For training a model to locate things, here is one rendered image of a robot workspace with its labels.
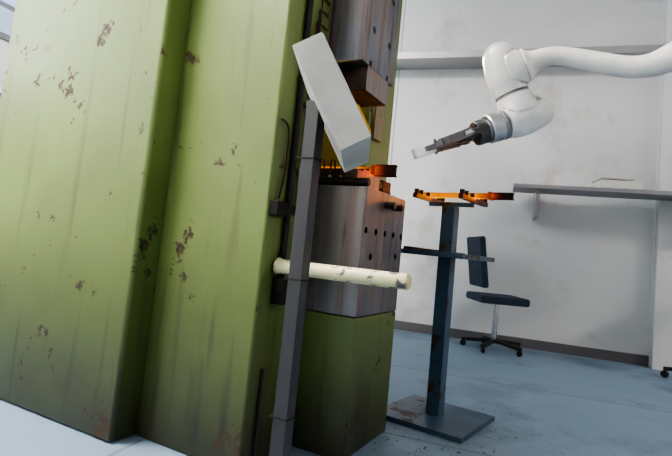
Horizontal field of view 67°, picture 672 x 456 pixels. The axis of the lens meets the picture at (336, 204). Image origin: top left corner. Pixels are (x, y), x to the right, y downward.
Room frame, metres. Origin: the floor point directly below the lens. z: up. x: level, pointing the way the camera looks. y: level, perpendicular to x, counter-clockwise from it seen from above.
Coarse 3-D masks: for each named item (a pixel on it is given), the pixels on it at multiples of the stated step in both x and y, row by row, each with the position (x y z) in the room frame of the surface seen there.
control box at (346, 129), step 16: (304, 48) 1.16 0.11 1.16; (320, 48) 1.15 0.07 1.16; (304, 64) 1.16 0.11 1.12; (320, 64) 1.15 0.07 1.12; (336, 64) 1.15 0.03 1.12; (304, 80) 1.34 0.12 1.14; (320, 80) 1.15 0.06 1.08; (336, 80) 1.15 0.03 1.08; (320, 96) 1.15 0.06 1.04; (336, 96) 1.15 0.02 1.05; (352, 96) 1.15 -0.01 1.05; (320, 112) 1.26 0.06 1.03; (336, 112) 1.15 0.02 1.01; (352, 112) 1.15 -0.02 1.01; (336, 128) 1.15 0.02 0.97; (352, 128) 1.15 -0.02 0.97; (336, 144) 1.20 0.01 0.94; (352, 144) 1.15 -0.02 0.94; (368, 144) 1.22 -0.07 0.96; (352, 160) 1.34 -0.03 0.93; (368, 160) 1.46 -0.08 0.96
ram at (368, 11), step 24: (336, 0) 1.79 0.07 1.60; (360, 0) 1.74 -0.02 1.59; (384, 0) 1.85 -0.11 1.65; (336, 24) 1.78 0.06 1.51; (360, 24) 1.74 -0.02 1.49; (384, 24) 1.87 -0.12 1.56; (336, 48) 1.78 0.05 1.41; (360, 48) 1.73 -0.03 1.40; (384, 48) 1.88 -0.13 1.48; (384, 72) 1.90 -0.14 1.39
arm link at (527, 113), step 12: (504, 96) 1.46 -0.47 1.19; (516, 96) 1.44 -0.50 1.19; (528, 96) 1.44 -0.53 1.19; (504, 108) 1.46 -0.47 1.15; (516, 108) 1.44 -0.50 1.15; (528, 108) 1.44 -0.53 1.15; (540, 108) 1.44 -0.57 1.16; (552, 108) 1.46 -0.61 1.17; (516, 120) 1.44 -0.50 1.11; (528, 120) 1.44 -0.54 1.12; (540, 120) 1.45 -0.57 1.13; (516, 132) 1.46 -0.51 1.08; (528, 132) 1.47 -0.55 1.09
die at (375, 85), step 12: (348, 72) 1.81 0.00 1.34; (360, 72) 1.78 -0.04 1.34; (372, 72) 1.81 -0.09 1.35; (348, 84) 1.80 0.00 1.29; (360, 84) 1.78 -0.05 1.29; (372, 84) 1.82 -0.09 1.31; (384, 84) 1.91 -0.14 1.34; (360, 96) 1.86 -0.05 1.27; (372, 96) 1.84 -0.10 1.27; (384, 96) 1.92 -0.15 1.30
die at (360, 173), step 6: (324, 168) 1.89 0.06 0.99; (336, 168) 1.86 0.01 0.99; (354, 168) 1.89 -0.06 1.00; (324, 174) 1.83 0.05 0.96; (336, 174) 1.81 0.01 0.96; (342, 174) 1.80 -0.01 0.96; (348, 174) 1.79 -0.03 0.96; (354, 174) 1.78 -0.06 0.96; (360, 174) 1.79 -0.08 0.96; (366, 174) 1.84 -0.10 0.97; (372, 180) 1.89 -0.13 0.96; (378, 180) 1.94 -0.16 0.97; (372, 186) 1.89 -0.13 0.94; (378, 186) 1.94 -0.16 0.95
